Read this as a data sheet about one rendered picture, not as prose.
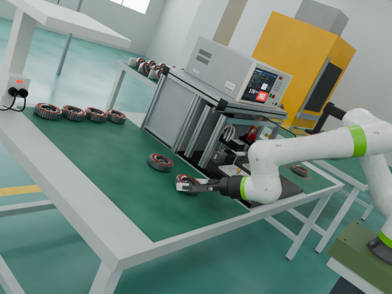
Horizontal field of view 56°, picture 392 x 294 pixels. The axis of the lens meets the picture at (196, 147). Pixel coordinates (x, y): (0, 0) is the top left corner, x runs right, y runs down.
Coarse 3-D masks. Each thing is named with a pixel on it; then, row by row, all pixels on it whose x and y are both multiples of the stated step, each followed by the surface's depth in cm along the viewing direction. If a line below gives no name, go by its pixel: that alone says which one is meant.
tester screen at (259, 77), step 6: (258, 72) 177; (264, 72) 182; (252, 78) 176; (258, 78) 180; (264, 78) 184; (270, 78) 189; (252, 84) 179; (258, 84) 183; (270, 84) 192; (246, 90) 178; (258, 90) 187; (264, 90) 191
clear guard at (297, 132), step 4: (264, 116) 203; (272, 120) 202; (280, 120) 212; (284, 120) 219; (276, 124) 197; (280, 124) 200; (284, 124) 205; (288, 124) 211; (284, 128) 194; (288, 128) 198; (292, 128) 204; (296, 128) 210; (292, 132) 192; (296, 132) 197; (300, 132) 203; (304, 132) 209; (296, 136) 191
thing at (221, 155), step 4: (212, 152) 193; (216, 152) 191; (220, 152) 193; (224, 152) 195; (212, 156) 193; (216, 156) 191; (220, 156) 192; (224, 156) 195; (216, 160) 191; (220, 160) 194
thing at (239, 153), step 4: (220, 140) 190; (224, 140) 189; (232, 140) 186; (236, 140) 190; (220, 144) 191; (224, 144) 192; (228, 144) 187; (232, 144) 186; (236, 144) 185; (240, 144) 186; (220, 148) 192; (224, 148) 195; (232, 148) 186; (236, 148) 184; (240, 148) 186; (236, 152) 185; (240, 152) 187
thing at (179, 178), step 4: (180, 176) 153; (184, 176) 155; (188, 176) 156; (176, 180) 151; (180, 180) 149; (184, 180) 156; (188, 180) 156; (192, 180) 156; (196, 180) 156; (188, 192) 149; (192, 192) 149; (196, 192) 150
